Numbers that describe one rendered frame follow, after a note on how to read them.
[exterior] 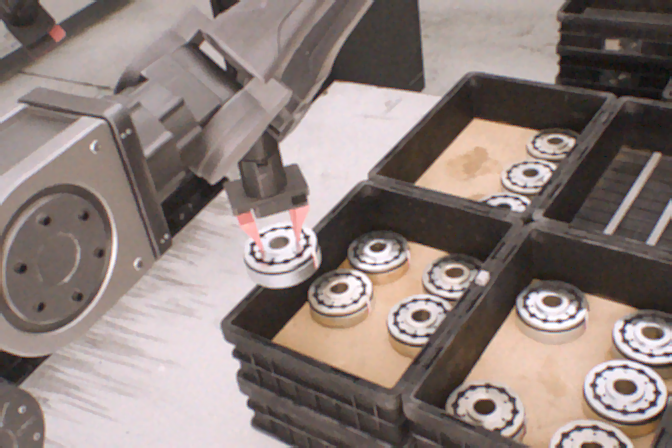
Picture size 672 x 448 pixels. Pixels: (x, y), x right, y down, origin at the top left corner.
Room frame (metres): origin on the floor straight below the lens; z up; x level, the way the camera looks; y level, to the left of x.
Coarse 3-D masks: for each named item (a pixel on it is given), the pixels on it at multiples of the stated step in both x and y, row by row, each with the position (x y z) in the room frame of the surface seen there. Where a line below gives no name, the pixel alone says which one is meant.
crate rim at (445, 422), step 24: (576, 240) 0.96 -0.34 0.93; (600, 240) 0.95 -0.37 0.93; (504, 264) 0.93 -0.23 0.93; (480, 288) 0.89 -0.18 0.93; (456, 336) 0.81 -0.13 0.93; (432, 360) 0.78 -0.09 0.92; (408, 384) 0.74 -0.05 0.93; (408, 408) 0.71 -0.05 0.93; (432, 408) 0.70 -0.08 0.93; (456, 432) 0.66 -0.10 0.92; (480, 432) 0.65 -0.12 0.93
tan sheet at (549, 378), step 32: (512, 320) 0.92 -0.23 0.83; (608, 320) 0.89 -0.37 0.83; (512, 352) 0.86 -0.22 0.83; (544, 352) 0.85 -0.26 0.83; (576, 352) 0.84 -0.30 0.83; (608, 352) 0.83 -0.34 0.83; (512, 384) 0.80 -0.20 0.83; (544, 384) 0.79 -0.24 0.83; (576, 384) 0.78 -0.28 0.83; (544, 416) 0.74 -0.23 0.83; (576, 416) 0.73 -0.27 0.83
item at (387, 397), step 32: (352, 192) 1.18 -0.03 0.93; (416, 192) 1.14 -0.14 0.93; (320, 224) 1.10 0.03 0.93; (512, 224) 1.02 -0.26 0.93; (256, 288) 0.97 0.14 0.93; (224, 320) 0.92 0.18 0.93; (448, 320) 0.84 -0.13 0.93; (256, 352) 0.86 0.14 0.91; (288, 352) 0.83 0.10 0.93; (352, 384) 0.76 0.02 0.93
